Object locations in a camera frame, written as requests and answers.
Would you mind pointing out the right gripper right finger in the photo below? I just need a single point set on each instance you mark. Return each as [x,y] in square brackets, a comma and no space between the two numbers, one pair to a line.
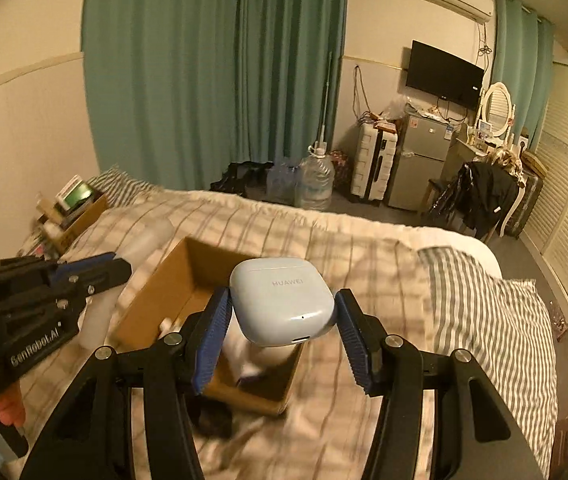
[388,366]

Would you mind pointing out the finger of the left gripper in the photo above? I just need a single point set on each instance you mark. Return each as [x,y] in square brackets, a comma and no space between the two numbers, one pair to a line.
[81,264]
[94,279]

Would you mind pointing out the white suitcase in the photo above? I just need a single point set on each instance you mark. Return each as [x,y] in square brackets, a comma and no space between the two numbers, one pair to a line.
[376,148]

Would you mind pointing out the silver mini fridge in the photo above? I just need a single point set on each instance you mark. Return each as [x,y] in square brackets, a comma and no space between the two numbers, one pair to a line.
[422,147]

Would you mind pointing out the large clear water bottle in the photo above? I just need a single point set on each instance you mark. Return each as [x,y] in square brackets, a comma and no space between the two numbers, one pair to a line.
[314,187]

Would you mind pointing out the person's left hand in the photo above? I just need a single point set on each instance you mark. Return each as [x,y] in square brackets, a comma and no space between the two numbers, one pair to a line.
[12,408]

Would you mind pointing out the black wall television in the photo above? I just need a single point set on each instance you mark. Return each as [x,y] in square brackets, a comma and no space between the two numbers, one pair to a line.
[444,75]

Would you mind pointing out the large green curtain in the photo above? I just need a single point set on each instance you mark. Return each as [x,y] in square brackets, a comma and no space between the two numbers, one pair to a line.
[179,89]

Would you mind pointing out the black jacket on chair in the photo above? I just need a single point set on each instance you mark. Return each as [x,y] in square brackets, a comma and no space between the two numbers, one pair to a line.
[486,194]

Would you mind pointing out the grey checked bed sheet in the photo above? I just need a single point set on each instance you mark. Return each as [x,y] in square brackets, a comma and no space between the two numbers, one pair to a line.
[504,324]

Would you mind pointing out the small cluttered cardboard box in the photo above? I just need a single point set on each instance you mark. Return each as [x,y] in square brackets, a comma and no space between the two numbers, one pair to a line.
[61,228]

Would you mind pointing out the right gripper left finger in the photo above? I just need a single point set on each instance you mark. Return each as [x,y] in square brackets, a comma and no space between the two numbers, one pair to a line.
[181,365]

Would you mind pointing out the light blue earbuds case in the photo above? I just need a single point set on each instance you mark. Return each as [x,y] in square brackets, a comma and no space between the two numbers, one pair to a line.
[281,301]

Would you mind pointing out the white knit sock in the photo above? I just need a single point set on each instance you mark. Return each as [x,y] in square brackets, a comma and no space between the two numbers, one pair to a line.
[247,360]

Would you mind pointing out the brown cardboard box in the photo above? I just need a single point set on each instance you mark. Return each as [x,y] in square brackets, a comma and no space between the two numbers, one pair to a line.
[183,284]

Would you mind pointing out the white oval vanity mirror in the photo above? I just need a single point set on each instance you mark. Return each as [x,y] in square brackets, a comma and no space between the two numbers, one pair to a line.
[496,112]

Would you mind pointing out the white pole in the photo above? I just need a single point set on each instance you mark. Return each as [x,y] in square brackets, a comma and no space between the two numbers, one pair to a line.
[320,145]

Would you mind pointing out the narrow green curtain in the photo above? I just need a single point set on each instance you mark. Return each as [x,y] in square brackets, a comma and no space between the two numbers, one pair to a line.
[523,60]

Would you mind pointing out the black bag on floor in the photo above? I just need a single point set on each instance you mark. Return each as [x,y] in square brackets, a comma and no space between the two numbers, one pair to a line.
[243,179]

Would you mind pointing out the green white packet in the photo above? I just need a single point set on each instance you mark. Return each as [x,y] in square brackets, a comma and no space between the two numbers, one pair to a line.
[74,193]

